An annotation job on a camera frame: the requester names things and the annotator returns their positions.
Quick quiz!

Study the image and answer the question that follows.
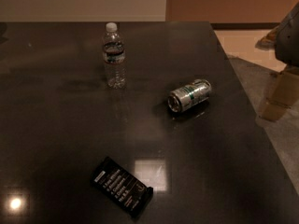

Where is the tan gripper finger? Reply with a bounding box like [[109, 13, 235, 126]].
[[260, 66, 299, 121]]

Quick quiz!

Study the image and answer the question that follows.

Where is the black snack bar wrapper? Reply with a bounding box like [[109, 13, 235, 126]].
[[91, 157, 153, 217]]

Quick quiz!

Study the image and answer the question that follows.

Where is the silver green 7up can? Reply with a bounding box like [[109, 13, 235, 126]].
[[167, 79, 212, 113]]

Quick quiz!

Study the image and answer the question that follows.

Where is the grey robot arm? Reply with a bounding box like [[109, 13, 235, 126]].
[[260, 3, 299, 121]]

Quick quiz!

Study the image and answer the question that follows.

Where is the clear plastic water bottle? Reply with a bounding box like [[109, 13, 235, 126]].
[[102, 22, 126, 89]]

